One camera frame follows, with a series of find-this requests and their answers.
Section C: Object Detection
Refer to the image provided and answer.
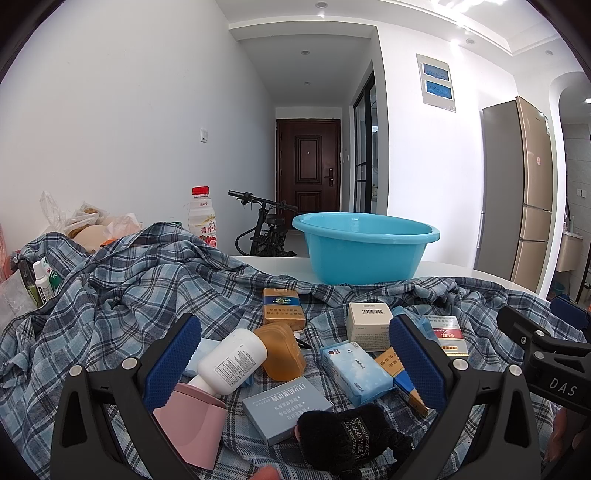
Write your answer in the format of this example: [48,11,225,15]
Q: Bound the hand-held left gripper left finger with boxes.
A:
[50,313,202,480]

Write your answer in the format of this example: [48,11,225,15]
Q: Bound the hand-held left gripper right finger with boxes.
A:
[389,315,542,480]

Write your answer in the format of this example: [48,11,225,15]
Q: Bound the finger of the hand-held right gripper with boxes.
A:
[549,295,591,329]
[496,305,591,367]

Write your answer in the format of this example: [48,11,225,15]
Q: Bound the slim gold box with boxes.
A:
[374,347,431,418]

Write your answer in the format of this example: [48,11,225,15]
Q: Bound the pink cup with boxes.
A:
[152,383,228,468]

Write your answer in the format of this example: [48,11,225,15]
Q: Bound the amber soap box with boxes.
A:
[252,323,306,381]

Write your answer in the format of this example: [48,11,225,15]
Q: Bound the light blue cigarette box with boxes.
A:
[241,376,334,448]

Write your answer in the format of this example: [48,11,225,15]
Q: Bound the blue plastic basin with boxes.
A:
[292,211,441,287]

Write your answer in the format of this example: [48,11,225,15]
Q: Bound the white blue tissue pack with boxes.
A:
[321,342,394,407]
[182,338,225,377]

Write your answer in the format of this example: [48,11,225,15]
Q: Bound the blue plastic tissue pack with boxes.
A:
[393,307,435,342]

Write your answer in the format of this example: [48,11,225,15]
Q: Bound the red white cigarette box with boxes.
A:
[422,315,469,358]

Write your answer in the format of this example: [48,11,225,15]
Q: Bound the white sink cabinet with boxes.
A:
[556,231,585,273]

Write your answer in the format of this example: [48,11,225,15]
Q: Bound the white barcode box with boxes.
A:
[346,302,394,352]

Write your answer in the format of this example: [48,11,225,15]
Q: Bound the blue plaid cloth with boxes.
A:
[0,220,583,480]

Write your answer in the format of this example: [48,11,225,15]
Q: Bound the gold grey refrigerator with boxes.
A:
[473,95,554,294]

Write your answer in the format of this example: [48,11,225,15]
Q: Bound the gold blue cigarette box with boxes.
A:
[262,287,306,332]

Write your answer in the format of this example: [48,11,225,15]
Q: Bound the milk drink bottle red cap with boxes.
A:
[187,186,219,250]

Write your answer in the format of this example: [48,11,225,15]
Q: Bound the white green small bottle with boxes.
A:
[31,258,63,305]

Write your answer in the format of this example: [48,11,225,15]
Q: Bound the olive green bottle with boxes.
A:
[16,258,44,310]

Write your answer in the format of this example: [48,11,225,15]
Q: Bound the plastic bag of food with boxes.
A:
[39,191,144,252]

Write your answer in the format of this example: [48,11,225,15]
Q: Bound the black folding bicycle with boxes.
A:
[228,189,300,258]

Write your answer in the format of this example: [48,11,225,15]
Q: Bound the dark brown entrance door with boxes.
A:
[276,118,341,214]

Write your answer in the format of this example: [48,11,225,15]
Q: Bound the black framed glass door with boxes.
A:
[353,71,379,214]

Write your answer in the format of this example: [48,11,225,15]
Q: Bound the grey wall panel blue windows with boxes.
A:
[416,53,458,112]

